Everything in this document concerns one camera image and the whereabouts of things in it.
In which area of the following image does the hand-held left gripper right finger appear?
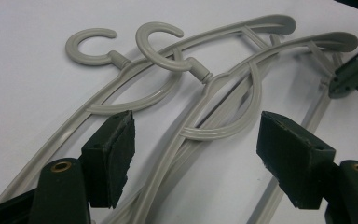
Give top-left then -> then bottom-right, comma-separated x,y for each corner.
255,110 -> 358,224

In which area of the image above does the grey plastic clothes hanger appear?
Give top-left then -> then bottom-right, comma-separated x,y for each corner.
0,13 -> 297,224
130,21 -> 358,224

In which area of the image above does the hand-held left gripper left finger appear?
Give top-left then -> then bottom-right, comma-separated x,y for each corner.
29,109 -> 137,224

